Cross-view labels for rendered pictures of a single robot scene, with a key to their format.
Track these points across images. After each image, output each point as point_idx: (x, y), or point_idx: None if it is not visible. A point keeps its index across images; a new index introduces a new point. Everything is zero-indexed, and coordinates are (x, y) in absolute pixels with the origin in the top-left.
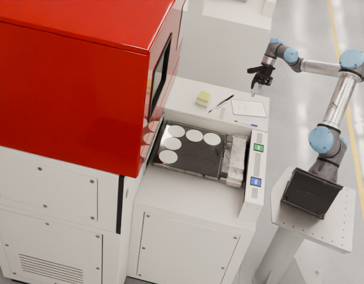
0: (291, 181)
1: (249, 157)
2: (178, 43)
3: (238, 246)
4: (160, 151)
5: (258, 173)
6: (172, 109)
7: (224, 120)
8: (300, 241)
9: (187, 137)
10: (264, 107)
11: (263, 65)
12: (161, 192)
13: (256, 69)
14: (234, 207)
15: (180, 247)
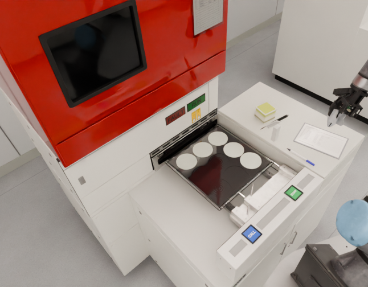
0: (302, 259)
1: (270, 200)
2: (200, 29)
3: None
4: (183, 153)
5: (266, 225)
6: (224, 114)
7: (275, 143)
8: None
9: (224, 148)
10: (346, 145)
11: (351, 86)
12: (160, 195)
13: (343, 90)
14: None
15: (170, 258)
